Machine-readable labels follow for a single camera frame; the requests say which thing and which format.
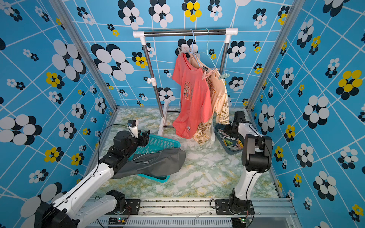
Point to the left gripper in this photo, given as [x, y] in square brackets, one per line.
[144, 138]

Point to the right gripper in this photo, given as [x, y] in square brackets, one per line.
[226, 131]

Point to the beige compass print t-shirt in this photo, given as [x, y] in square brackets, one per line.
[219, 103]

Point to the dark grey garment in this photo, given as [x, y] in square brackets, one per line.
[169, 162]

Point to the mint green clothespin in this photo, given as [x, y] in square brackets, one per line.
[224, 76]

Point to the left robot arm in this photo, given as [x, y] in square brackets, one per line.
[68, 211]

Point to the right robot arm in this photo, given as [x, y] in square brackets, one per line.
[256, 160]

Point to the pile of coloured clothespins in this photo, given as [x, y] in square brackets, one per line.
[231, 146]

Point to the teal laundry basket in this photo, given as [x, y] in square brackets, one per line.
[156, 144]

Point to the dark grey clothespin tray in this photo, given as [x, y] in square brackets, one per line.
[222, 126]

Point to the metal clothes rack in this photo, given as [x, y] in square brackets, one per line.
[202, 96]

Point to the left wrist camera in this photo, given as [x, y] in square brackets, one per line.
[133, 128]

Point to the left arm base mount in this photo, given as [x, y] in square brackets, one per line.
[128, 206]

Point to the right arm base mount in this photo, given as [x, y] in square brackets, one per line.
[229, 207]

